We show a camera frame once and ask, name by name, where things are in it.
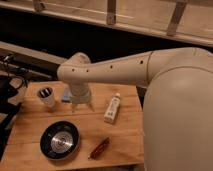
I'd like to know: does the white plastic bottle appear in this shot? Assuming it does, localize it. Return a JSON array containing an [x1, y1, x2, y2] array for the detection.
[[104, 93, 120, 124]]

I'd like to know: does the black ceramic bowl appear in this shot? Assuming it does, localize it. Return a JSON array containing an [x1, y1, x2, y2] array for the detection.
[[40, 121, 80, 160]]

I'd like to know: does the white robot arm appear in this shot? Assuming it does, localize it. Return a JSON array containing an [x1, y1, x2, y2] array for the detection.
[[57, 47, 213, 171]]

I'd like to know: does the wooden board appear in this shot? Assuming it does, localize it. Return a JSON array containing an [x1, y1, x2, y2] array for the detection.
[[0, 82, 144, 171]]

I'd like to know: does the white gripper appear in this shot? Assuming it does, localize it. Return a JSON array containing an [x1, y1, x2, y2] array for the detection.
[[68, 83, 95, 113]]

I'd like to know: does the black cables and equipment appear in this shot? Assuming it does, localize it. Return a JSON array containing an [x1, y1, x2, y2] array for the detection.
[[0, 53, 29, 161]]

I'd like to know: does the blue sponge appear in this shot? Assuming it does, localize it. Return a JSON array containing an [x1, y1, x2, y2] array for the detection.
[[61, 88, 71, 103]]

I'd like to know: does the red-brown snack bar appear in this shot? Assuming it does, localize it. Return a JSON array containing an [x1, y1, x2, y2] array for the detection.
[[88, 137, 110, 159]]

